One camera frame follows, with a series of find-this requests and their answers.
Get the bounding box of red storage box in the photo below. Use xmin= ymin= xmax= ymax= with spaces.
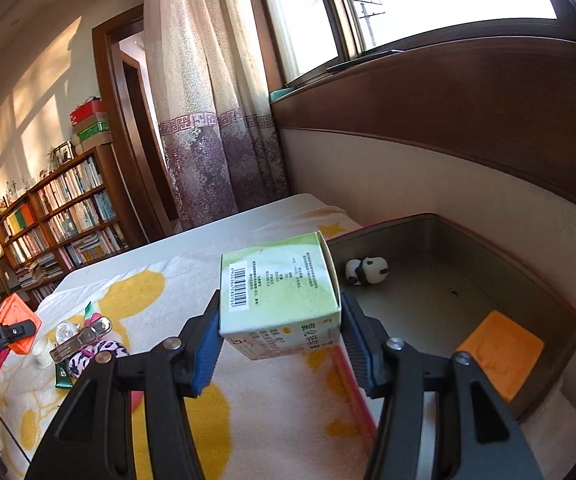
xmin=70 ymin=100 xmax=104 ymax=126

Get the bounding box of light orange foam block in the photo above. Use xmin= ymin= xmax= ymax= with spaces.
xmin=455 ymin=310 xmax=545 ymax=402

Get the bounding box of patterned beige purple curtain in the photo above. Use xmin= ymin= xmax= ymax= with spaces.
xmin=144 ymin=0 xmax=293 ymax=231

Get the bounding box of wooden padded headboard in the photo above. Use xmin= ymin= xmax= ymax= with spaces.
xmin=268 ymin=35 xmax=576 ymax=441

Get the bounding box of pale green cardboard box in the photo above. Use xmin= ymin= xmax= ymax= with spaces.
xmin=218 ymin=230 xmax=343 ymax=361

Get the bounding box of wooden bookshelf with books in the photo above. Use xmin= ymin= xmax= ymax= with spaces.
xmin=0 ymin=142 xmax=133 ymax=321

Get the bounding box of green storage box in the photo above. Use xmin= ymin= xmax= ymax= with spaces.
xmin=72 ymin=119 xmax=111 ymax=143

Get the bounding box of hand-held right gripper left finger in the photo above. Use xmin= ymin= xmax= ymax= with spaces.
xmin=25 ymin=287 xmax=226 ymax=480

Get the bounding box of purple spotted plush toy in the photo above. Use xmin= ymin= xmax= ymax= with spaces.
xmin=69 ymin=339 xmax=129 ymax=378

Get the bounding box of white mattress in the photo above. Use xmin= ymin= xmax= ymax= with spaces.
xmin=52 ymin=192 xmax=353 ymax=301

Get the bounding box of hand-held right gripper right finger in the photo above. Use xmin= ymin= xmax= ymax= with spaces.
xmin=340 ymin=290 xmax=546 ymax=480

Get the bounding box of brown storage bin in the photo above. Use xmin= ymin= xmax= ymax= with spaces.
xmin=325 ymin=212 xmax=576 ymax=461

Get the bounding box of small panda figurine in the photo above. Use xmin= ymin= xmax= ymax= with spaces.
xmin=345 ymin=256 xmax=389 ymax=287

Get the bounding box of dark green tube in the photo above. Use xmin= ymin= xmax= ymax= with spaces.
xmin=54 ymin=360 xmax=74 ymax=390

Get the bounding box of orange studded toy block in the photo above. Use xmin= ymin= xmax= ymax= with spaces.
xmin=0 ymin=293 xmax=37 ymax=354

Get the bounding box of small white cup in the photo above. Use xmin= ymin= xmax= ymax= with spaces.
xmin=32 ymin=337 xmax=54 ymax=370

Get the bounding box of white and yellow printed towel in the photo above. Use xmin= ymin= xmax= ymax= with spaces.
xmin=0 ymin=205 xmax=379 ymax=480

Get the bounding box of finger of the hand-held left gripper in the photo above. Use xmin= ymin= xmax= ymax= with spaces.
xmin=0 ymin=320 xmax=37 ymax=350

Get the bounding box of brown wooden door frame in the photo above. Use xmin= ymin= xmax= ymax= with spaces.
xmin=92 ymin=10 xmax=179 ymax=246

